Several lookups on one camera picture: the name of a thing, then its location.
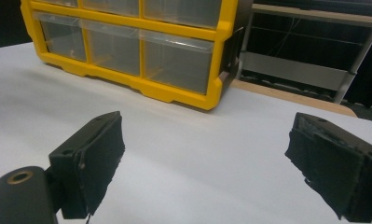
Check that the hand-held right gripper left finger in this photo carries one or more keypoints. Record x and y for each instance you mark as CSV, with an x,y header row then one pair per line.
x,y
90,161

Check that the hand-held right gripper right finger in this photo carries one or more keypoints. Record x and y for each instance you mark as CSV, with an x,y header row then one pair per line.
x,y
336,168

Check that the yellow and black organizer cabinet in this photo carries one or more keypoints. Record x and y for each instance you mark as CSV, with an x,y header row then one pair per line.
x,y
174,96

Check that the wooden table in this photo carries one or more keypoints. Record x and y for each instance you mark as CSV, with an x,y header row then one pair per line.
x,y
298,99

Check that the white board sheet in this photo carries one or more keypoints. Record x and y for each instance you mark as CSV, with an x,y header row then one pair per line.
x,y
190,155

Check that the grey metal stand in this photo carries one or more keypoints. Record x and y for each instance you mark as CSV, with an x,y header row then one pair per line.
x,y
292,70

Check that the set of clear drawers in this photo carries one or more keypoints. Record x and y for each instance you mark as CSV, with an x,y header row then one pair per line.
x,y
174,65

